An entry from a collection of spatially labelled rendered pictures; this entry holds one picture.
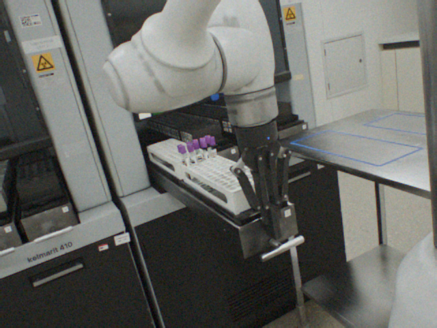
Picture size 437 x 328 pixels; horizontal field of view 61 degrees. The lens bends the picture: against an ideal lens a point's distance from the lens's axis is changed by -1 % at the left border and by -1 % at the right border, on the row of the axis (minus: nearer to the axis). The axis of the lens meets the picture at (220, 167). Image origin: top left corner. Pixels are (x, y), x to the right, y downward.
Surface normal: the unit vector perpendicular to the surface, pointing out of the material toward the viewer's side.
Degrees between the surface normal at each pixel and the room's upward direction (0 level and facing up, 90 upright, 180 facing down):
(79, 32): 90
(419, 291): 51
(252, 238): 90
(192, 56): 98
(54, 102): 90
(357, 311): 0
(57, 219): 90
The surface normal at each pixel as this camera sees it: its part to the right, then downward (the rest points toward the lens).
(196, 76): 0.60, 0.73
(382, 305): -0.20, -0.93
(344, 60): 0.45, 0.20
